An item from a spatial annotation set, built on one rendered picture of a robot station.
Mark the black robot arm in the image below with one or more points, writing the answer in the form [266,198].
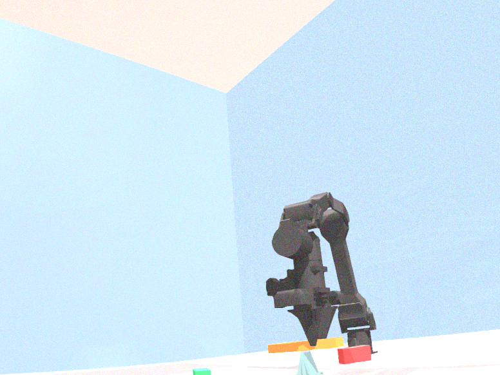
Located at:
[293,240]

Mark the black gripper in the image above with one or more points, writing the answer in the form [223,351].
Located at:
[311,300]

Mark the red rectangular block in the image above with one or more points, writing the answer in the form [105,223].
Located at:
[355,354]

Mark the mint green rectangular block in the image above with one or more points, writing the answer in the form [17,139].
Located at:
[204,371]

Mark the yellow-orange bar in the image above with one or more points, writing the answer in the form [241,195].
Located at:
[304,345]

